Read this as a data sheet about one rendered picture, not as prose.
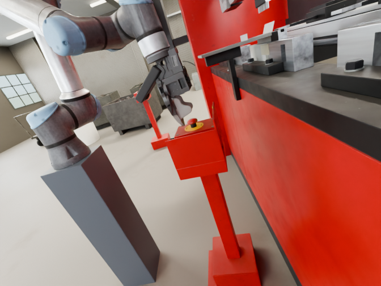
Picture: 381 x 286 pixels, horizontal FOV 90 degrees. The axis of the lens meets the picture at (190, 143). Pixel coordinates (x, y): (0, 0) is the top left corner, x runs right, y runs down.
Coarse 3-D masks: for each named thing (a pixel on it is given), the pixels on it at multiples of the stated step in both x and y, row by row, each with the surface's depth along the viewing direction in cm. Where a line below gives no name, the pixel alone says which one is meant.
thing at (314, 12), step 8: (336, 0) 67; (344, 0) 67; (352, 0) 67; (312, 8) 75; (320, 8) 71; (328, 8) 67; (336, 8) 67; (312, 16) 73; (320, 16) 70; (328, 16) 68
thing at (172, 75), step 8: (176, 48) 51; (152, 56) 48; (160, 56) 48; (168, 56) 49; (176, 56) 49; (160, 64) 51; (168, 64) 51; (176, 64) 50; (168, 72) 52; (176, 72) 51; (184, 72) 54; (160, 80) 52; (168, 80) 50; (176, 80) 50; (184, 80) 50; (160, 88) 52; (168, 88) 52; (176, 88) 52; (184, 88) 51
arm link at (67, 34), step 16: (0, 0) 46; (16, 0) 44; (32, 0) 44; (16, 16) 46; (32, 16) 43; (48, 16) 42; (64, 16) 40; (80, 16) 43; (48, 32) 40; (64, 32) 39; (80, 32) 41; (96, 32) 44; (64, 48) 40; (80, 48) 43; (96, 48) 47
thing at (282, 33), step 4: (284, 28) 64; (272, 32) 68; (276, 32) 65; (280, 32) 64; (284, 32) 64; (272, 36) 69; (276, 36) 66; (280, 36) 65; (284, 36) 65; (272, 40) 70
